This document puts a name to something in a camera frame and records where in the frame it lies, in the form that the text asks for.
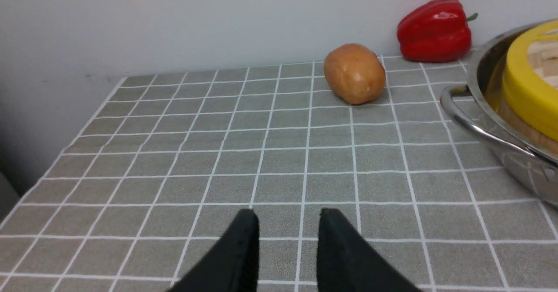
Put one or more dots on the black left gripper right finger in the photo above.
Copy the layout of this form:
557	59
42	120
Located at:
346	262

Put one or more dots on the woven bamboo steamer lid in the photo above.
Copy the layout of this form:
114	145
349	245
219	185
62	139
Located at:
524	90

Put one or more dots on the red bell pepper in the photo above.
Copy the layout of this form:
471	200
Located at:
435	32

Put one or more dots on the stainless steel pot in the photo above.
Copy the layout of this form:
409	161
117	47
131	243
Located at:
532	165

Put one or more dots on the bamboo steamer basket yellow rim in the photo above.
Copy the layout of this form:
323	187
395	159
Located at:
516	122

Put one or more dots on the brown potato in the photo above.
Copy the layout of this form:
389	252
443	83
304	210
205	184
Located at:
354	73

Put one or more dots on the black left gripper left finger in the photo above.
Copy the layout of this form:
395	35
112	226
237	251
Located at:
231	264

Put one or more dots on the grey checkered tablecloth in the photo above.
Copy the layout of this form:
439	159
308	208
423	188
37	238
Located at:
158	174

